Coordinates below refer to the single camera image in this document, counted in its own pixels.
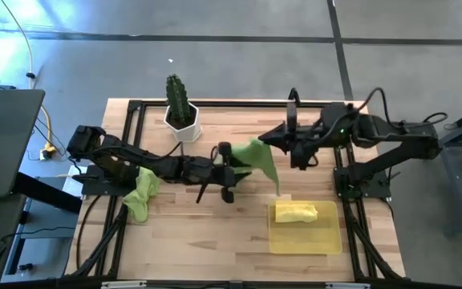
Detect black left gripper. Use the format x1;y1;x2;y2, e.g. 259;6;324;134
198;140;252;205

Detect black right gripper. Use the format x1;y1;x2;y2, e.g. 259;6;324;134
257;100;328;170

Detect yellow microfiber towel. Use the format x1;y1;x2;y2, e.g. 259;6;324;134
274;202;319;224

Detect light green microfiber towel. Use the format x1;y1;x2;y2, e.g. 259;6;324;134
122;166;162;224

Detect yellow translucent plastic basket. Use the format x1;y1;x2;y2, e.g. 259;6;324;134
268;199;343;256

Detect white paper sheet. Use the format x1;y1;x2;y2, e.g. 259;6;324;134
61;165;88;198

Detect yellow power strip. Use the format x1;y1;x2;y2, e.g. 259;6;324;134
39;144;59;161

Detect black desk bar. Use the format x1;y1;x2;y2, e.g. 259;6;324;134
12;172;83;214

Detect grey metal shelf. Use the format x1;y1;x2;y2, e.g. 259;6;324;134
0;198;80;282

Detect dark grey desk top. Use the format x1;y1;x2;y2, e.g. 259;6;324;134
0;88;47;199

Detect black aluminium table frame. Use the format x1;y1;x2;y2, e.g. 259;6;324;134
68;98;407;282

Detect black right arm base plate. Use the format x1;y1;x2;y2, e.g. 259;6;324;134
333;166;392;200

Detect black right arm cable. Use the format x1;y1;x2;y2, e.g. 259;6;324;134
346;87;448;132

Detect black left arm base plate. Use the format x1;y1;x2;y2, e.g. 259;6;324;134
72;164;136;197

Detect yellow power cable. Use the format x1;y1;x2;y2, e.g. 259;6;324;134
0;0;58;156

